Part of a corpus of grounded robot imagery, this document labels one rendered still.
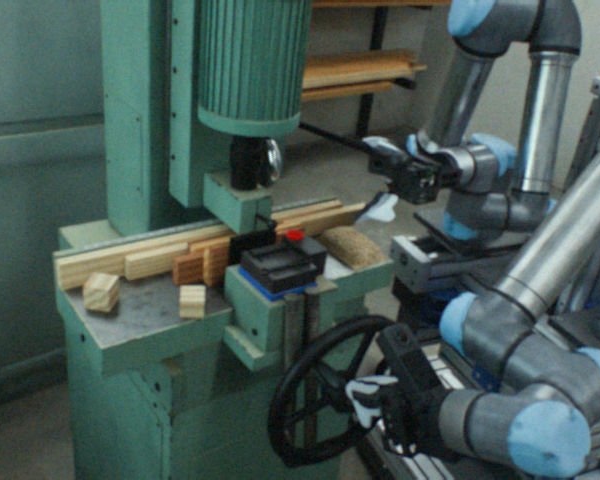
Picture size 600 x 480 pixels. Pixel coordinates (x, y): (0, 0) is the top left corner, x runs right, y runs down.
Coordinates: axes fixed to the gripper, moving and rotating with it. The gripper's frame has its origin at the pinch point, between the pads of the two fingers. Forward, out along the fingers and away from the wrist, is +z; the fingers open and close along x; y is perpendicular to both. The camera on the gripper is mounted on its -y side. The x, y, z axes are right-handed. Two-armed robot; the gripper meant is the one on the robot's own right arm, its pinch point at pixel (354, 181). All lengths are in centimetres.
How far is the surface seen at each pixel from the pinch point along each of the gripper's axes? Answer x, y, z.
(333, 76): 33, -212, -171
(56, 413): 104, -91, 30
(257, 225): 10.9, -11.9, 11.8
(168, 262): 16.8, -16.2, 27.6
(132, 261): 14.9, -16.1, 34.3
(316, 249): 8.9, 4.3, 10.8
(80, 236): 26, -53, 31
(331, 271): 19.2, -3.2, 0.2
